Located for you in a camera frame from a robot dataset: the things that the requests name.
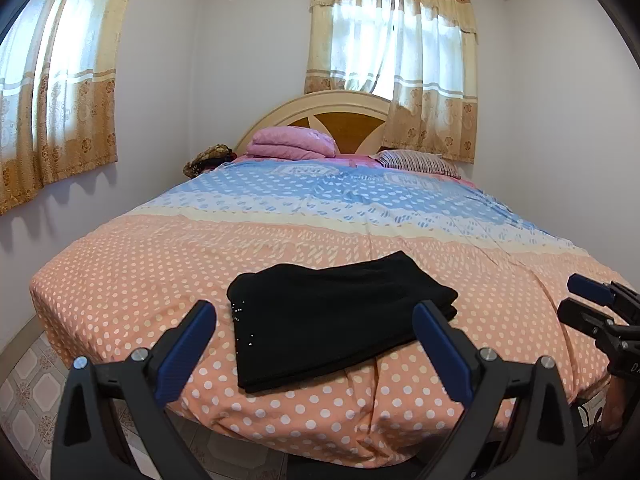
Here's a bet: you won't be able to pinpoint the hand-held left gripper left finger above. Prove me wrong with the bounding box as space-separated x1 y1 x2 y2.
50 300 218 480

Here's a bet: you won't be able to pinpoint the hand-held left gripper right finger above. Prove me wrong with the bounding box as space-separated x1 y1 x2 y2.
412 301 581 480

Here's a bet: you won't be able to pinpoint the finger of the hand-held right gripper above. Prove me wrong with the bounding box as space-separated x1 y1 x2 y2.
567 274 640 321
557 299 617 337

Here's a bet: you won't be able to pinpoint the cream wooden headboard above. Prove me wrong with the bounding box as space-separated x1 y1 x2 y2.
234 91 396 157

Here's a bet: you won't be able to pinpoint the black pants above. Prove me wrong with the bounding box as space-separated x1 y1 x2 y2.
227 251 459 394

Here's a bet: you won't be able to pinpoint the beige floral curtain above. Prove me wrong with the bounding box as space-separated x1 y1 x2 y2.
305 0 478 163
0 0 143 216

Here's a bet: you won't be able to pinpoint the person's right forearm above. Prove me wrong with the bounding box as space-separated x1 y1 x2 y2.
602 375 632 433

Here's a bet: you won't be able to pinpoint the brown patterned bag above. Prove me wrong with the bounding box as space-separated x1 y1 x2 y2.
183 144 233 179

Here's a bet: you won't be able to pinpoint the polka dot bedspread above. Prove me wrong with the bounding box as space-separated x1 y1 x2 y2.
29 154 640 456

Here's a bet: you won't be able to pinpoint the pink folded blanket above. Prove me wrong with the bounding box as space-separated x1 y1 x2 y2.
246 126 337 160

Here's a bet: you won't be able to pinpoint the striped pillow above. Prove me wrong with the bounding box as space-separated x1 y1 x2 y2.
376 149 462 178

